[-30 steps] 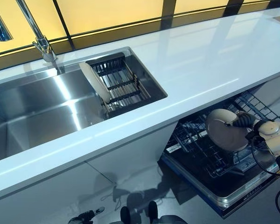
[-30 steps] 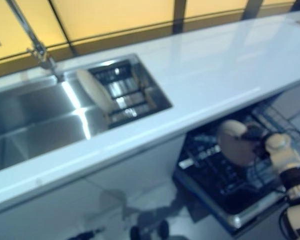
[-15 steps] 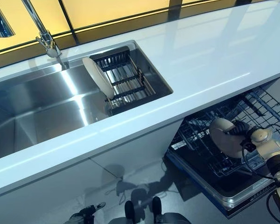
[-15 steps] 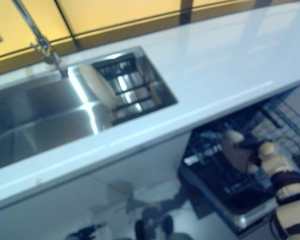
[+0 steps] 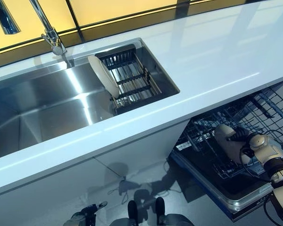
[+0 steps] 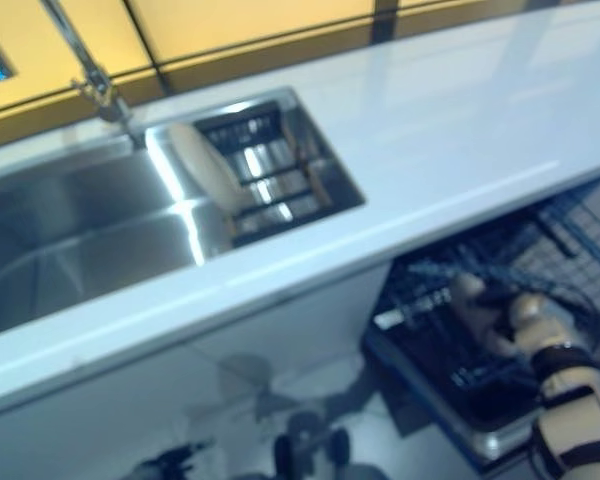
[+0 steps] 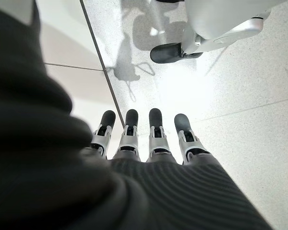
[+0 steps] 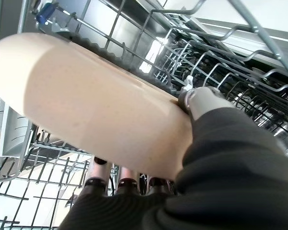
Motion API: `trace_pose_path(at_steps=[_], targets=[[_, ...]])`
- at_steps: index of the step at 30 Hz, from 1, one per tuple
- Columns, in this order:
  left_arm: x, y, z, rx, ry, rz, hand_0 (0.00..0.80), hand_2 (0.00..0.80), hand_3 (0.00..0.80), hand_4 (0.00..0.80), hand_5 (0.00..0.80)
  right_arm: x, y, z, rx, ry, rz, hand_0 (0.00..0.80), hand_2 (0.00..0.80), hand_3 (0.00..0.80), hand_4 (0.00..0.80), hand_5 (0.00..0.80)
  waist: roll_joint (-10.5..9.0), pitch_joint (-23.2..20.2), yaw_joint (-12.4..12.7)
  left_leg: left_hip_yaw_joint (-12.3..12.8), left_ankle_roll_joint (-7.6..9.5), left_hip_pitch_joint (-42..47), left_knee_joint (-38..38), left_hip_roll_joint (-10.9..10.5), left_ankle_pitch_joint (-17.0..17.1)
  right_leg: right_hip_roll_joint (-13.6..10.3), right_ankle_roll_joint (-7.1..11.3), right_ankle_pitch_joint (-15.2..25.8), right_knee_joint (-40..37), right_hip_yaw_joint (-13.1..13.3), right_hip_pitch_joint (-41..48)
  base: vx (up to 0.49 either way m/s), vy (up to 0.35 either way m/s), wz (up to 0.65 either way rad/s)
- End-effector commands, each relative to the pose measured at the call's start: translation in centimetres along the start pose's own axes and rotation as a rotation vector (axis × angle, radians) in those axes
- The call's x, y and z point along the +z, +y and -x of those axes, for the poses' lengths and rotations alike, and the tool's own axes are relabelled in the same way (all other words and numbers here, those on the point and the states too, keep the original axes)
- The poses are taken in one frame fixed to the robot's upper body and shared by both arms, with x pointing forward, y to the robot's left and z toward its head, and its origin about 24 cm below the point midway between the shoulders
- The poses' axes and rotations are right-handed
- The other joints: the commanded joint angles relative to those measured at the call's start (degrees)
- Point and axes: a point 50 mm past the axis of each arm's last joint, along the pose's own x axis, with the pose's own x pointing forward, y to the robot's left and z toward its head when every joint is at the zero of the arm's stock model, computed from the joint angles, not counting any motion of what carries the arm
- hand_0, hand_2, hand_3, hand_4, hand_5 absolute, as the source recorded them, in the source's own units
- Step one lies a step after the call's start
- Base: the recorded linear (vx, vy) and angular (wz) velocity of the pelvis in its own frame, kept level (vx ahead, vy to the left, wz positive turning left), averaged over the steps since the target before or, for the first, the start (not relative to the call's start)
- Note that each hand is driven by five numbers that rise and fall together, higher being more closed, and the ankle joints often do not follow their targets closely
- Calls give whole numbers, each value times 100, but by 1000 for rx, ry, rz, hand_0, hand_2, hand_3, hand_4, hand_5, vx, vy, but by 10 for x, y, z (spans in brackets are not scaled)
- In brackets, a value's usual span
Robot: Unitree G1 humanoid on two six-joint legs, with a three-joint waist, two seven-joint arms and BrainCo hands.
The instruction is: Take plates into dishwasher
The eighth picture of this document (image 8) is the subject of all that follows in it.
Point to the beige deep ceramic plate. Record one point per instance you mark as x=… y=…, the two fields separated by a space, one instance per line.
x=86 y=107

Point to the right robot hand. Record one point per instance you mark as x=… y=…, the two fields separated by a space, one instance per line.
x=230 y=167

